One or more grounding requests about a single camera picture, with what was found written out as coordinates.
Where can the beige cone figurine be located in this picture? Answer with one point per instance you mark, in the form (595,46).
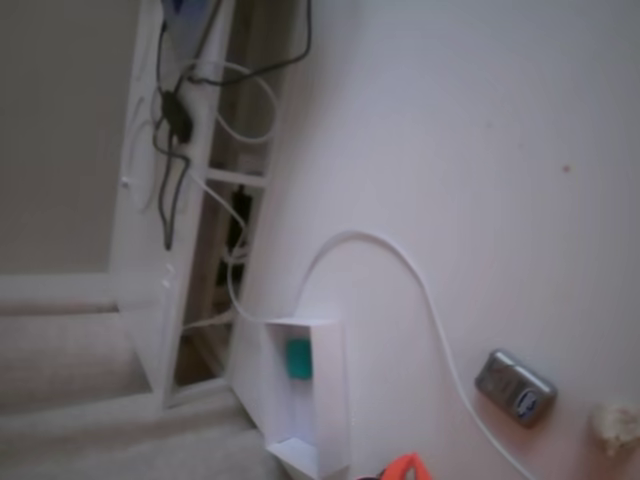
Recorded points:
(617,425)

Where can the orange gripper black motor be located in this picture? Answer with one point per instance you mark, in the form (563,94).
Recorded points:
(404,466)

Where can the white frame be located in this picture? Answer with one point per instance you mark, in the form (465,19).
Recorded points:
(150,310)

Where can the white cardboard box bin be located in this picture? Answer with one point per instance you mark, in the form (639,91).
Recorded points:
(330,400)

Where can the grey plastic case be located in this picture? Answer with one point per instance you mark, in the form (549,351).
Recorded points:
(515,387)

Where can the teal green cube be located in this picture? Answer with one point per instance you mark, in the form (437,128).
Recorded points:
(298,357)

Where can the black plug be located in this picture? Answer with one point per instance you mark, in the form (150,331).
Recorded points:
(241,205)

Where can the blue cloth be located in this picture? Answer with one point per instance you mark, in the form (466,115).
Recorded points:
(182,10)

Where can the black power adapter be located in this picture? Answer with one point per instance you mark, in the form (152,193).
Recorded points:
(176,115)

